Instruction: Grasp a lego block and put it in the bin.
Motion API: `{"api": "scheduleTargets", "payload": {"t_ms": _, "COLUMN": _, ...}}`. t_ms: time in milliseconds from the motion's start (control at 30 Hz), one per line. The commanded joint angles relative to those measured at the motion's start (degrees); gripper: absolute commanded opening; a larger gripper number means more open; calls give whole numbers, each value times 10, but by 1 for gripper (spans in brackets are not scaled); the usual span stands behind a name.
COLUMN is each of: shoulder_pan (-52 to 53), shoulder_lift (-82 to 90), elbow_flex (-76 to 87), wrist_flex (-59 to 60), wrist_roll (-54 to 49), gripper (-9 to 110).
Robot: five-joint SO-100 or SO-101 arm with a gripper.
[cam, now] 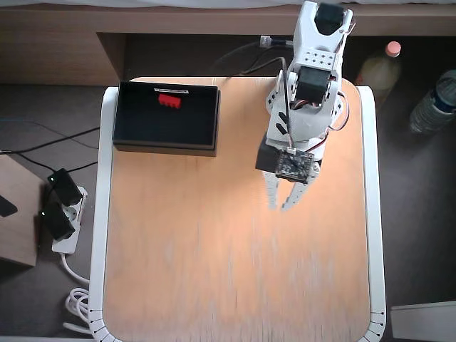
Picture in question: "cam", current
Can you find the white gripper, black motor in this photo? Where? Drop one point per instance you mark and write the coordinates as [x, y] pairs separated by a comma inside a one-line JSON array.
[[270, 185]]

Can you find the red lego block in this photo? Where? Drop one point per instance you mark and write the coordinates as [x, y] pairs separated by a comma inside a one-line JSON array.
[[170, 100]]

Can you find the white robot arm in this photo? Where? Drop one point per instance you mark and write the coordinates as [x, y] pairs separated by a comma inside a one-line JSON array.
[[308, 35]]

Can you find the black rectangular bin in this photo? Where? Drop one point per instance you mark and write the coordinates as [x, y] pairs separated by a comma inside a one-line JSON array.
[[160, 124]]

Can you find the white label strip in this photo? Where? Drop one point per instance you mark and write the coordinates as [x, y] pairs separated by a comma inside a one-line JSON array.
[[171, 90]]

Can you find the yellow bottle with pink cap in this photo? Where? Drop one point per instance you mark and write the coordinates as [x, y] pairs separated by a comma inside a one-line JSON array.
[[383, 69]]

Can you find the clear plastic water bottle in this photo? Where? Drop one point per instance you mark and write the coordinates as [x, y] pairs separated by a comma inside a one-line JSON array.
[[432, 107]]

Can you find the white board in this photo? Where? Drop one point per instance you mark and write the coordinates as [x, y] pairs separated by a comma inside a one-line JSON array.
[[424, 320]]

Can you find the white power strip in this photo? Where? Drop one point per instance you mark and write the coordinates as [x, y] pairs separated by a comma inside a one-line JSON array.
[[69, 213]]

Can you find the black power adapter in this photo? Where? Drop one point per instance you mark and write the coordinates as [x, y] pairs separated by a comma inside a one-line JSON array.
[[57, 221], [66, 185]]

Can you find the white bed sheet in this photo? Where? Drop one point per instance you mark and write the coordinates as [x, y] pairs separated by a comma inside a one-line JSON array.
[[142, 2]]

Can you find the brown cardboard box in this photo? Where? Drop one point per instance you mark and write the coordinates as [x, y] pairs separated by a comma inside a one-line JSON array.
[[18, 231]]

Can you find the brown wooden desk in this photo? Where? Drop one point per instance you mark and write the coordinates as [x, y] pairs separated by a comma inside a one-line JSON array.
[[53, 46]]

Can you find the flat black object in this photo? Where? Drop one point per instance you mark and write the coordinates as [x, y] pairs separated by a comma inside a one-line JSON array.
[[6, 207]]

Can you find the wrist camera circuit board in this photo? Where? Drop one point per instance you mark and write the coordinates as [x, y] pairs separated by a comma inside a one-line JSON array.
[[294, 165]]

